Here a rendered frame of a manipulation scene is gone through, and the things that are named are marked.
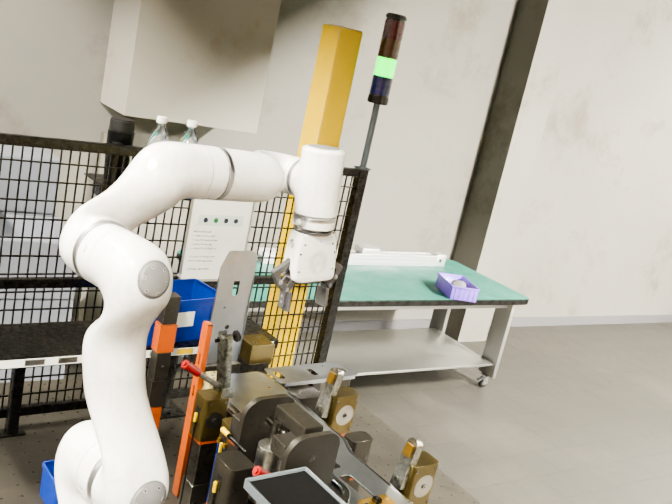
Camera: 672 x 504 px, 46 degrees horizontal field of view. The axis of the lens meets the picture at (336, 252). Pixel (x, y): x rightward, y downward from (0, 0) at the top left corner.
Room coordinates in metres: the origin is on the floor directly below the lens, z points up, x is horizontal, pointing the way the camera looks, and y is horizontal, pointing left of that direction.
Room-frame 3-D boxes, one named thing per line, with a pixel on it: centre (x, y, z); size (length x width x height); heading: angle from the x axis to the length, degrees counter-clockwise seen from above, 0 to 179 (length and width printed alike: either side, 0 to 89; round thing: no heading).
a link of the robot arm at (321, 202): (1.53, 0.06, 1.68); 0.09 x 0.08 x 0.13; 50
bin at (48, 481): (1.78, 0.54, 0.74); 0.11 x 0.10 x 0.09; 40
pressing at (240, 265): (2.14, 0.26, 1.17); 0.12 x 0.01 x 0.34; 130
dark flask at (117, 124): (2.28, 0.68, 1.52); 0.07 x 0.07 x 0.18
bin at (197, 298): (2.20, 0.45, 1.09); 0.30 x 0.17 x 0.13; 138
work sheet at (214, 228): (2.42, 0.38, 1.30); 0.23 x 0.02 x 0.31; 130
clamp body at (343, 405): (2.03, -0.11, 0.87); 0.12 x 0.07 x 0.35; 130
